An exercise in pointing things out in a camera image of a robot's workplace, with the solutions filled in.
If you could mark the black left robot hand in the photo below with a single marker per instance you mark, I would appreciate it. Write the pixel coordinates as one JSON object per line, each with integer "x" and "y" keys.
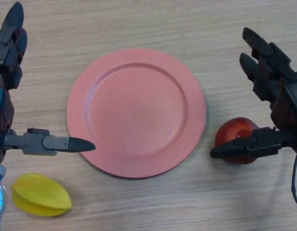
{"x": 8, "y": 60}

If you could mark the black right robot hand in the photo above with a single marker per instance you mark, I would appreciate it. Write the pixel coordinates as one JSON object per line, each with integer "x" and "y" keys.
{"x": 283, "y": 113}

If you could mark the yellow starfruit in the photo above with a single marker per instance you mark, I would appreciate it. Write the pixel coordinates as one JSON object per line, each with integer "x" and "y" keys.
{"x": 40, "y": 195}

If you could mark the pink round plate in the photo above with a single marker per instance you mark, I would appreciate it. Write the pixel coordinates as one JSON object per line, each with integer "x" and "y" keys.
{"x": 136, "y": 113}

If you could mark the red apple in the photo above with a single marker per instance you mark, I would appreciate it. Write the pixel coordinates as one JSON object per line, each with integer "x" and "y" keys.
{"x": 231, "y": 128}

